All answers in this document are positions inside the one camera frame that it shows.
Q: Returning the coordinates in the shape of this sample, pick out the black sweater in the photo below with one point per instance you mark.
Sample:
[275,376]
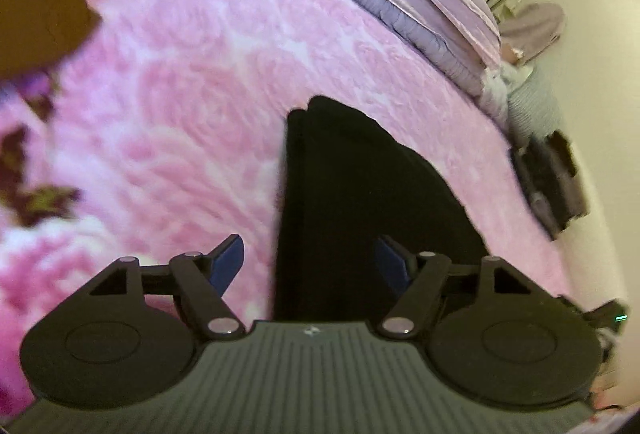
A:
[347,183]

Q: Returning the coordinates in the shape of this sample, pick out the grey striped pillow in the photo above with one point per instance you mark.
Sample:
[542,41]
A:
[533,110]

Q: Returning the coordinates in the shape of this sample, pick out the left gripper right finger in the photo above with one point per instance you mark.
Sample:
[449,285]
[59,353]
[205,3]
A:
[417,281]

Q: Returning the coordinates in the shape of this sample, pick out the stack of folded clothes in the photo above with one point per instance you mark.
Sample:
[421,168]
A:
[550,181]

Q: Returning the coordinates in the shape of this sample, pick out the pink floral bed blanket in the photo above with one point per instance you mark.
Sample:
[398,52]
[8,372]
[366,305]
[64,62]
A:
[170,123]

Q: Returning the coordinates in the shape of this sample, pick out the hanging pink garment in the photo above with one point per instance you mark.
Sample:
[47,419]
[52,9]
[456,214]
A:
[531,31]

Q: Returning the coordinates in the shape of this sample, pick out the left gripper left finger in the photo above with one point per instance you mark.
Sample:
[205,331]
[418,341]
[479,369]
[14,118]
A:
[200,281]

